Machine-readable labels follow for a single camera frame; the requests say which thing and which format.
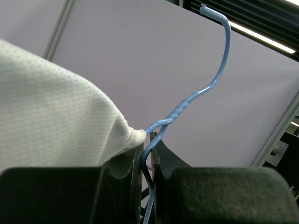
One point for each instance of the ceiling light strip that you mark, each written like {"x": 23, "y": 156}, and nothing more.
{"x": 262, "y": 38}

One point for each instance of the white t shirt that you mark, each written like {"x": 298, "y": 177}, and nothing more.
{"x": 52, "y": 117}

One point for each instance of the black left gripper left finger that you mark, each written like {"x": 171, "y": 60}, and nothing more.
{"x": 107, "y": 194}

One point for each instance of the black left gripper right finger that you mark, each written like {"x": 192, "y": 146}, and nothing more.
{"x": 187, "y": 195}

